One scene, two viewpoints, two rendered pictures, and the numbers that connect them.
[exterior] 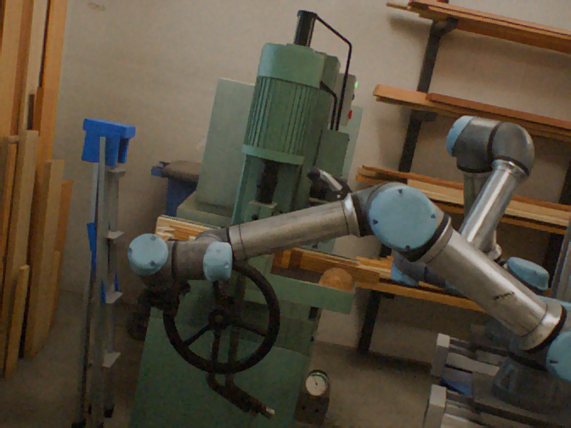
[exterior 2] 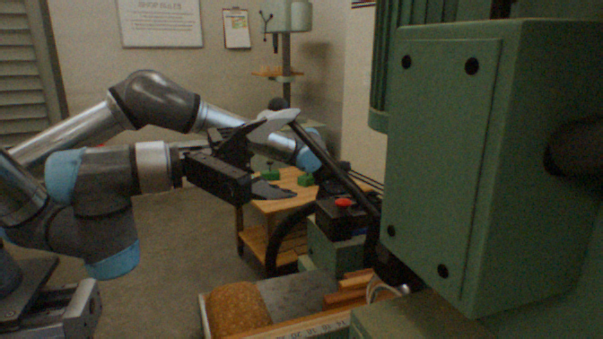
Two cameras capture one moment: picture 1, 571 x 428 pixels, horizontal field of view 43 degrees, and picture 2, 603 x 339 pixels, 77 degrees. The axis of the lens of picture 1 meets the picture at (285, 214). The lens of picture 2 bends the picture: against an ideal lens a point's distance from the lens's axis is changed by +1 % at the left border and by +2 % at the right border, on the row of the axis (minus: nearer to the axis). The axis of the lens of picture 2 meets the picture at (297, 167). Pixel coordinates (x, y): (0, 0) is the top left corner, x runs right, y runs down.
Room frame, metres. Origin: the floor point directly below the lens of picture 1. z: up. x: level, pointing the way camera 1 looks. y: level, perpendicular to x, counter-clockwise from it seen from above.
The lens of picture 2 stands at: (2.38, -0.30, 1.29)
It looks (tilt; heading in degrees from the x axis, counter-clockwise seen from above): 18 degrees down; 154
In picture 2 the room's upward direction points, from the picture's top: straight up
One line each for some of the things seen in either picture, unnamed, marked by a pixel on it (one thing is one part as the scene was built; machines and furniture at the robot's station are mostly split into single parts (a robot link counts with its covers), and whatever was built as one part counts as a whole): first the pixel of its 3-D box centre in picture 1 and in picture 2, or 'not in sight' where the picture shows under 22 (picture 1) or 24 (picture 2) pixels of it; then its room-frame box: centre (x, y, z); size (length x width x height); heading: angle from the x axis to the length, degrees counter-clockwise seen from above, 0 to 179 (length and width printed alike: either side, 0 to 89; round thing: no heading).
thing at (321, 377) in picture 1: (316, 385); not in sight; (1.79, -0.17, 0.65); 0.06 x 0.04 x 0.08; 84
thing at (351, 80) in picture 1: (342, 99); not in sight; (2.33, -0.10, 1.40); 0.10 x 0.06 x 0.16; 174
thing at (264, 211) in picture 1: (261, 216); not in sight; (2.05, 0.07, 1.02); 0.14 x 0.07 x 0.09; 174
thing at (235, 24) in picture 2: not in sight; (237, 27); (-1.00, 0.75, 1.42); 0.23 x 0.06 x 0.34; 93
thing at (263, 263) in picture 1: (242, 263); (352, 245); (1.84, 0.08, 0.92); 0.15 x 0.13 x 0.09; 84
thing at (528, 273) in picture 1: (522, 284); not in sight; (2.01, -0.70, 0.98); 0.13 x 0.12 x 0.14; 47
